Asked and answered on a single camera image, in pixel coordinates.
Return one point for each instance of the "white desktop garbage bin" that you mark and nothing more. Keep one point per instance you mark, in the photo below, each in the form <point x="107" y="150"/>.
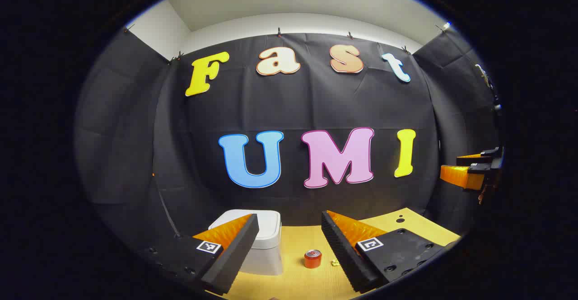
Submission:
<point x="268" y="227"/>

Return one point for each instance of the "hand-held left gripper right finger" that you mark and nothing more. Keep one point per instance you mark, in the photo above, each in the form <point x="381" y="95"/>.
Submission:
<point x="343" y="255"/>

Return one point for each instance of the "black backdrop cloth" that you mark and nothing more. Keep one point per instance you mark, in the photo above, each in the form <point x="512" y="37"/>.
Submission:
<point x="316" y="105"/>

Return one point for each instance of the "wooden desktop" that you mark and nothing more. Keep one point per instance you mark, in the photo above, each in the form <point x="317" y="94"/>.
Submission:
<point x="293" y="284"/>

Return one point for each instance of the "red pop can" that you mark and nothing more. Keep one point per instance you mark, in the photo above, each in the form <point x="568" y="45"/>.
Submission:
<point x="312" y="259"/>

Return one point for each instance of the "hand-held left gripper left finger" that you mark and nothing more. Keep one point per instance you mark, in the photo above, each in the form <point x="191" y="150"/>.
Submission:
<point x="235" y="255"/>

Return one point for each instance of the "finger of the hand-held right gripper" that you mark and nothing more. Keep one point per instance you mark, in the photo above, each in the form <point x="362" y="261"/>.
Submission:
<point x="458" y="175"/>
<point x="472" y="159"/>

